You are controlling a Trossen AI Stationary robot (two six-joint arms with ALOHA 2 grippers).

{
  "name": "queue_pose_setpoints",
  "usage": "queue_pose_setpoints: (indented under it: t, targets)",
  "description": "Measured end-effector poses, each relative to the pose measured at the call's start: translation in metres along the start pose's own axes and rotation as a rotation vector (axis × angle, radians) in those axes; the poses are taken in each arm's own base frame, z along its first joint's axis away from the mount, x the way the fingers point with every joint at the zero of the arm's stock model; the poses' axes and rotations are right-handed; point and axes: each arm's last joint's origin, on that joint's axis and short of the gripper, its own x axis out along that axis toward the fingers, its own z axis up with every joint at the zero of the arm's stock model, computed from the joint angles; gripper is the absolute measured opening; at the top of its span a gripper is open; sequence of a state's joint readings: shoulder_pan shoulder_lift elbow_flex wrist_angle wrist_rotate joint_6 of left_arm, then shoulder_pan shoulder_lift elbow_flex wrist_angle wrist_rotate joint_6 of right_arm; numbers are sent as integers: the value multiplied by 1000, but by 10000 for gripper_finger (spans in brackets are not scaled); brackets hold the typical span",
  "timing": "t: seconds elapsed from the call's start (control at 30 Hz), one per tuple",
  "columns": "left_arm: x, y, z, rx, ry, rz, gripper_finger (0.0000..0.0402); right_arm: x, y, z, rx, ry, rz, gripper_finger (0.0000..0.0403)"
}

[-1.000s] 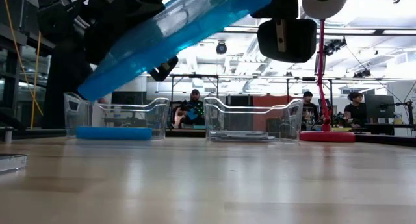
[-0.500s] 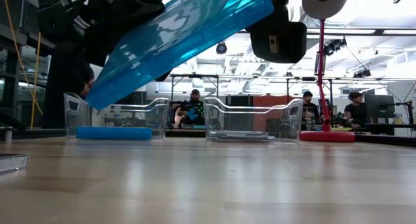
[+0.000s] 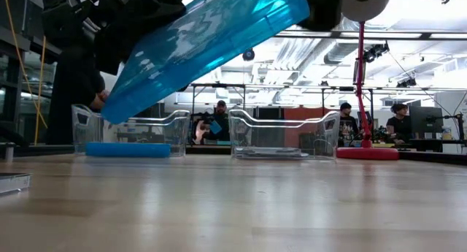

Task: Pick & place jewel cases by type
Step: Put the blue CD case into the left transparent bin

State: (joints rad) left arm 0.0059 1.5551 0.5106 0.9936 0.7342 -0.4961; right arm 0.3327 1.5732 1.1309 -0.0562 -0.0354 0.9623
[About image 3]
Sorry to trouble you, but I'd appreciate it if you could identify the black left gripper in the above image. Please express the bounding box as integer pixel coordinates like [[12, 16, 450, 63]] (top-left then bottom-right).
[[78, 0, 188, 76]]

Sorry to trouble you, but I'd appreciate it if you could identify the clear jewel case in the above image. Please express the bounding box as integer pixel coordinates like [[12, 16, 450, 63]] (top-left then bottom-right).
[[233, 146, 309, 154], [0, 172, 32, 195]]

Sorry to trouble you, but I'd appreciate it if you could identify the black jewel case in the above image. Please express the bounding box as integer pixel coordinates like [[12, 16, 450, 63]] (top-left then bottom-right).
[[234, 152, 308, 160]]

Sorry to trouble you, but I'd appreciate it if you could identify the person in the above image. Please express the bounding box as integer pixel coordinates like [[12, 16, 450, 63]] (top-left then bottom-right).
[[338, 102, 360, 148], [192, 99, 231, 142], [385, 103, 414, 144], [46, 43, 110, 146]]

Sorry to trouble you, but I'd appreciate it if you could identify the clear plastic bin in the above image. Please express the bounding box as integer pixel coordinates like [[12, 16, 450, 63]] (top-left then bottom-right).
[[228, 108, 341, 161], [72, 104, 190, 158]]

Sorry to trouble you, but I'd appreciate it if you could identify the red desk lamp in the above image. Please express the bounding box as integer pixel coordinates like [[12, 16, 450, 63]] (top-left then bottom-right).
[[335, 0, 400, 161]]

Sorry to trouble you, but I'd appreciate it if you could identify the black computer monitor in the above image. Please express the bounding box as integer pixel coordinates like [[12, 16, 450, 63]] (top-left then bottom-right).
[[408, 104, 444, 140]]

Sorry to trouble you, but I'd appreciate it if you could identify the yellow hanging cable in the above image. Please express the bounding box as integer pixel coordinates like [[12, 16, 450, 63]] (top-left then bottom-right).
[[1, 0, 49, 129], [34, 35, 47, 145]]

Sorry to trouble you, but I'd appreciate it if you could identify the black table frame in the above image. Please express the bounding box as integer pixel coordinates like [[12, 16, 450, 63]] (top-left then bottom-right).
[[0, 142, 467, 166]]

